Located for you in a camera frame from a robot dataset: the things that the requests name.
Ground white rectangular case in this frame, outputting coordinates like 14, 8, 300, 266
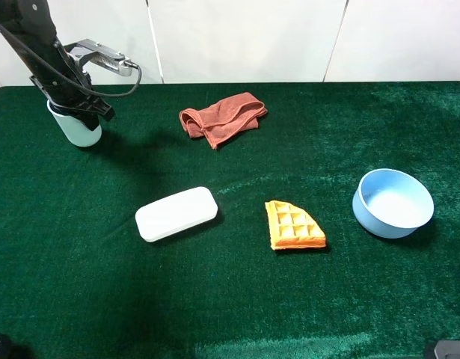
135, 186, 218, 242

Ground brown folded cloth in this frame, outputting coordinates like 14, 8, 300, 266
179, 92, 268, 150

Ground dark green table mat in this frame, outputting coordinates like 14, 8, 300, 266
0, 82, 460, 358

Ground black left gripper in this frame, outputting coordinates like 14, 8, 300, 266
30, 37, 114, 131

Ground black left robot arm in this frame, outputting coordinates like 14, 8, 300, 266
0, 1, 114, 130

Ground orange waffle piece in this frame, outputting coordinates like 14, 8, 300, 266
265, 200, 327, 251

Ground pale blue cup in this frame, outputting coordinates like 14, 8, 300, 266
47, 101, 102, 148

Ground black cable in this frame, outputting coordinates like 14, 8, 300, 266
0, 16, 142, 99

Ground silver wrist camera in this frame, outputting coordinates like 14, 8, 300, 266
64, 39, 133, 77

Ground light blue bowl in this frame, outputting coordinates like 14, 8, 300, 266
352, 168, 435, 239

